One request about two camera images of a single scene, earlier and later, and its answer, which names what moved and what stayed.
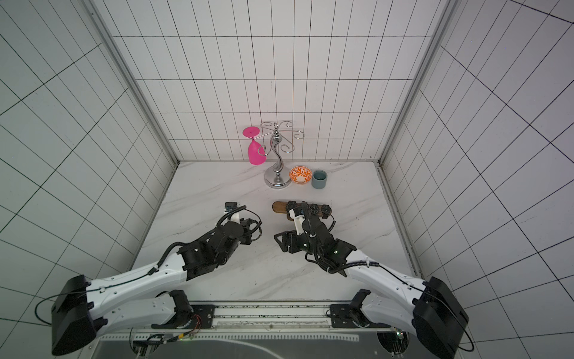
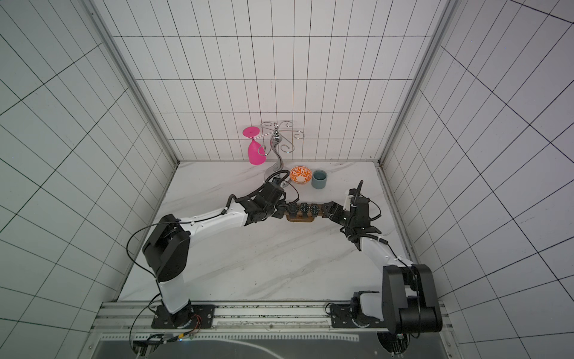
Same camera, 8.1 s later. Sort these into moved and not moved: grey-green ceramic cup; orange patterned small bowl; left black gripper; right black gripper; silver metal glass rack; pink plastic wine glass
Moved: left black gripper; right black gripper
Not moved: orange patterned small bowl; silver metal glass rack; grey-green ceramic cup; pink plastic wine glass
